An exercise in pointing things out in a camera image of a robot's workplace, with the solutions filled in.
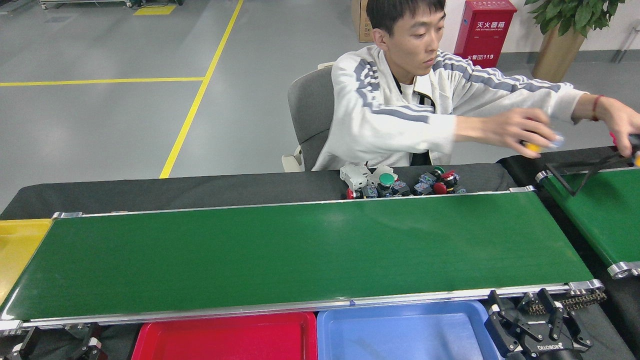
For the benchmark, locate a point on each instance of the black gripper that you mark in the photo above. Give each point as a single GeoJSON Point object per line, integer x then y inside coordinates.
{"type": "Point", "coordinates": [547, 350]}

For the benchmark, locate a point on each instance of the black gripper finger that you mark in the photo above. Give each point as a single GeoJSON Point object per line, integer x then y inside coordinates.
{"type": "Point", "coordinates": [92, 347]}
{"type": "Point", "coordinates": [25, 347]}

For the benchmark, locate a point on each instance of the yellow plastic tray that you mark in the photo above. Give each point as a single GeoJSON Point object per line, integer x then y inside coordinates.
{"type": "Point", "coordinates": [20, 250]}

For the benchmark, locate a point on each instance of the short green conveyor belt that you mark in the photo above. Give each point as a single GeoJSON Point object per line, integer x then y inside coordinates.
{"type": "Point", "coordinates": [605, 220]}

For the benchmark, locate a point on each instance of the blue plastic tray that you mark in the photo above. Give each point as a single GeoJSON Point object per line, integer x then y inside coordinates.
{"type": "Point", "coordinates": [400, 335]}

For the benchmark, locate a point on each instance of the red plastic tray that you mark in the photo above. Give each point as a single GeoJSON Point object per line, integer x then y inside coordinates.
{"type": "Point", "coordinates": [225, 340]}

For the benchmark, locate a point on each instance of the long green conveyor belt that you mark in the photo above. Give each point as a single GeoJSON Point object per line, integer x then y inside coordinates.
{"type": "Point", "coordinates": [300, 250]}

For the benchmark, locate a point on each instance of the person's right hand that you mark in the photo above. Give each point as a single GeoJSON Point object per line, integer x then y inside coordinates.
{"type": "Point", "coordinates": [520, 127]}

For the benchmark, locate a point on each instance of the person's left hand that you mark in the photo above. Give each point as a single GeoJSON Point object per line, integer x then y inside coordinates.
{"type": "Point", "coordinates": [622, 117]}

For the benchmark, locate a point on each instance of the small black table cloth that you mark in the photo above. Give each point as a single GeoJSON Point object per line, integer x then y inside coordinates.
{"type": "Point", "coordinates": [520, 167]}

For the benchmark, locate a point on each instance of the large black table cloth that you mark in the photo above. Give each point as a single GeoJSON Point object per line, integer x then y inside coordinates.
{"type": "Point", "coordinates": [150, 195]}

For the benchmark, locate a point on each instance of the person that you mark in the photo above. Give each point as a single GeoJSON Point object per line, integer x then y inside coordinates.
{"type": "Point", "coordinates": [390, 115]}

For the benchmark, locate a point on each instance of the potted plant in brass pot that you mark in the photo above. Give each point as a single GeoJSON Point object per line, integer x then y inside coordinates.
{"type": "Point", "coordinates": [557, 55]}

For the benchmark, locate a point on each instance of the red fire extinguisher box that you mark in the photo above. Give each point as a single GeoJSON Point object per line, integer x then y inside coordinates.
{"type": "Point", "coordinates": [485, 35]}

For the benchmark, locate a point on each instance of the grey metal stand leg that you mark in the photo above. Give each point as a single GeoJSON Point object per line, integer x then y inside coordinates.
{"type": "Point", "coordinates": [627, 42]}

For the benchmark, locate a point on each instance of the grey office chair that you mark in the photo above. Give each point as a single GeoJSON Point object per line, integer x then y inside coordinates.
{"type": "Point", "coordinates": [310, 110]}

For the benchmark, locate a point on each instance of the brown cardboard box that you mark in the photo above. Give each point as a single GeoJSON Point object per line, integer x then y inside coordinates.
{"type": "Point", "coordinates": [361, 22]}

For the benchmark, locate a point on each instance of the black guide bracket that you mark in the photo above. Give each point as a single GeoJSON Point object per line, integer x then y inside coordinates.
{"type": "Point", "coordinates": [560, 181]}

